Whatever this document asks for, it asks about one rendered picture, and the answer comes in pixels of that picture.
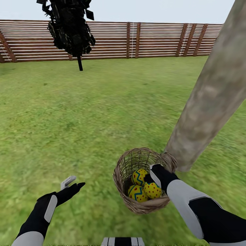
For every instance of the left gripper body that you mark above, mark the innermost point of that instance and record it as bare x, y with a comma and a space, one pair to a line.
70, 192

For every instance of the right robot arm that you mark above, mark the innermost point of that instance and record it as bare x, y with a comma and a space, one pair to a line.
204, 217

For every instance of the easter egg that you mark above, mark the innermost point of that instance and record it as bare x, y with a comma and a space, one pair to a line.
152, 190
137, 193
138, 177

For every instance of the wicker basket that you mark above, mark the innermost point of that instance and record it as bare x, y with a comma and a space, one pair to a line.
121, 177

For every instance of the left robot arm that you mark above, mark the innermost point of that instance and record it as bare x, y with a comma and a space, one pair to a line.
33, 231

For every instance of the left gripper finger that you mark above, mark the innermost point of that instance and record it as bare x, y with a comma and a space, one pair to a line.
81, 185

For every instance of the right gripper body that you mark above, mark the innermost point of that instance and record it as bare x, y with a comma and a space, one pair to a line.
149, 178

